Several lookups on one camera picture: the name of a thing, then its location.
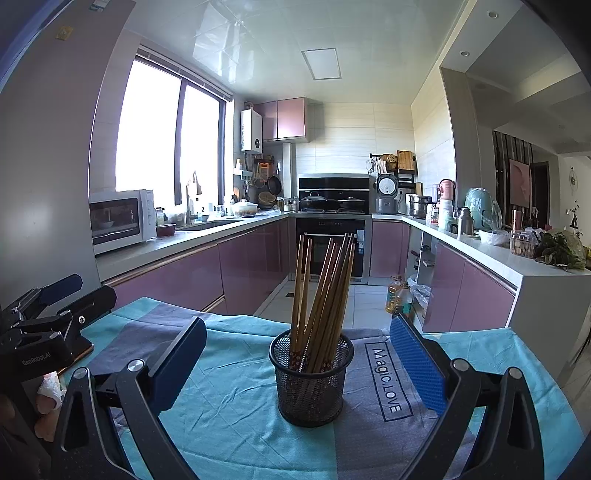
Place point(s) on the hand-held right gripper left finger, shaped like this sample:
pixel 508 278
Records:
pixel 180 364

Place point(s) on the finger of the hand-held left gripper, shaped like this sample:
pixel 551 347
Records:
pixel 62 287
pixel 94 304

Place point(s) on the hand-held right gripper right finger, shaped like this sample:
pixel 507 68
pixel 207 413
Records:
pixel 415 360

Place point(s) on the black mesh utensil holder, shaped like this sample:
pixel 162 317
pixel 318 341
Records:
pixel 311 392

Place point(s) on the bundle of bamboo chopsticks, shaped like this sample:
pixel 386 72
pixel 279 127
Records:
pixel 323 300

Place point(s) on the person's left hand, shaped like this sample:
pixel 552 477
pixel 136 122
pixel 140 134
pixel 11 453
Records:
pixel 46 420

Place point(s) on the white crumpled tissue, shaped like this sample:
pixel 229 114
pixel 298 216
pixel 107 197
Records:
pixel 51 385

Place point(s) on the white plastic bag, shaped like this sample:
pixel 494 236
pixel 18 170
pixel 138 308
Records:
pixel 420 293

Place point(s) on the teal purple printed tablecloth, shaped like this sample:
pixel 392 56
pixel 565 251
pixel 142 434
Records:
pixel 240 415

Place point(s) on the white microwave oven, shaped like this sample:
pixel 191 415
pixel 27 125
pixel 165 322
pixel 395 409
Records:
pixel 115 221

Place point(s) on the pink base cabinets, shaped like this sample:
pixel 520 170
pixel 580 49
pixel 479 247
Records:
pixel 184 277
pixel 461 286

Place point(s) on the dark red bowl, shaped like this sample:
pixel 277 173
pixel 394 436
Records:
pixel 166 230

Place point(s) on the white kitchen countertop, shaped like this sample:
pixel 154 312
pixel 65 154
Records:
pixel 184 241

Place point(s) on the grey refrigerator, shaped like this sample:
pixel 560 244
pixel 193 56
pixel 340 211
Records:
pixel 46 161

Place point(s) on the steel sink faucet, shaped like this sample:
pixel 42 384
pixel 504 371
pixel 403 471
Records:
pixel 190 203

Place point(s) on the steel thermos flask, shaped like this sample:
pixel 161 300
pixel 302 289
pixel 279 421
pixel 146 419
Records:
pixel 464 221

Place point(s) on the stainless steel stockpot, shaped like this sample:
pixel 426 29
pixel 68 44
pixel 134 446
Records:
pixel 420 206

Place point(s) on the clear plastic food container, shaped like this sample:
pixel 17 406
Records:
pixel 524 244

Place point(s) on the black built-in oven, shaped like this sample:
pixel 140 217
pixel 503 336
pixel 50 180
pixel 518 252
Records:
pixel 323 226

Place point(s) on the teal appliance under plastic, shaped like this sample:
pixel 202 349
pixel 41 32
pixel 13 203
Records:
pixel 482 207

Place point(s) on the black lidded frying pan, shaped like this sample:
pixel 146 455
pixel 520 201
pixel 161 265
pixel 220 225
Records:
pixel 352 205

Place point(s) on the grey rice cooker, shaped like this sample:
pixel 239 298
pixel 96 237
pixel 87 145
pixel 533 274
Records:
pixel 387 194

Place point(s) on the white casserole pot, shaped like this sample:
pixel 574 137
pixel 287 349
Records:
pixel 244 208

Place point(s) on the pink electric kettle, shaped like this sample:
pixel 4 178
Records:
pixel 446 191

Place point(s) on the large kitchen window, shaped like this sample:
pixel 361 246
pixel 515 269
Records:
pixel 147 129

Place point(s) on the leafy green vegetables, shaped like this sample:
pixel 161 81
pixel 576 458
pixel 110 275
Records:
pixel 563 251

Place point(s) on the black lidded wok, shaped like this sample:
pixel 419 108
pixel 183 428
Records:
pixel 314 204

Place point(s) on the black range hood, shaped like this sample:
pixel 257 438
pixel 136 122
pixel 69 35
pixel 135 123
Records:
pixel 333 183

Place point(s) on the wooden cutting board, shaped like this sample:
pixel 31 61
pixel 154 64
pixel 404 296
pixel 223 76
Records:
pixel 407 161

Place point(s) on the hanging black frying pan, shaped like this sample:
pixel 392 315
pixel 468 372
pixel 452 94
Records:
pixel 274 184

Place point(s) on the rectangular ceiling light panel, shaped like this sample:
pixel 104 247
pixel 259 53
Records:
pixel 322 63

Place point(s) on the pink framed wall picture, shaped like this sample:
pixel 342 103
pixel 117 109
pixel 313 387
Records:
pixel 520 182

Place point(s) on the white wall water heater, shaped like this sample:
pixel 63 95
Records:
pixel 251 131

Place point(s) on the pink upper wall cabinets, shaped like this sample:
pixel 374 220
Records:
pixel 284 119

